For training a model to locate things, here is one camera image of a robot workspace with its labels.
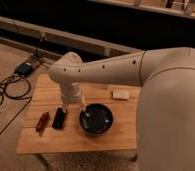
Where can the red small object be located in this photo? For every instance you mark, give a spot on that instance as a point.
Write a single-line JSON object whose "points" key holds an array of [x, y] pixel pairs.
{"points": [[42, 121]]}

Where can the dark power adapter box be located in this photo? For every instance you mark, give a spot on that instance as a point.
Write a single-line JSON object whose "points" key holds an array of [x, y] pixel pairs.
{"points": [[24, 69]]}

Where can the wooden slatted table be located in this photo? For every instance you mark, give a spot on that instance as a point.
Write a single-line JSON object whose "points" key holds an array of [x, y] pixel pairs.
{"points": [[71, 138]]}

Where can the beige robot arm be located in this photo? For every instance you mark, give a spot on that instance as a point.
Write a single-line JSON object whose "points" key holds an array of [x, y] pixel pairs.
{"points": [[165, 117]]}

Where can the beige sponge block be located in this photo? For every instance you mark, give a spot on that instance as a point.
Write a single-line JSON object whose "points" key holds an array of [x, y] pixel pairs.
{"points": [[120, 94]]}

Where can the black rectangular block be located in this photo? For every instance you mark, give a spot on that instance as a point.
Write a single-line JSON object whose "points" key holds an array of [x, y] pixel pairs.
{"points": [[59, 119]]}

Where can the long wooden beam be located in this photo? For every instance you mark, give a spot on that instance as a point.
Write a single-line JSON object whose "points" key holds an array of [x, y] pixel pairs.
{"points": [[67, 39]]}

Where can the black round bowl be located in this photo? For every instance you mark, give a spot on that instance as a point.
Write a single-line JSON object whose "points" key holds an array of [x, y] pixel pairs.
{"points": [[96, 119]]}

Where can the beige cylindrical gripper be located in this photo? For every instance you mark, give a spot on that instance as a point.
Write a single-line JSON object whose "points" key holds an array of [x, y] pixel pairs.
{"points": [[71, 93]]}

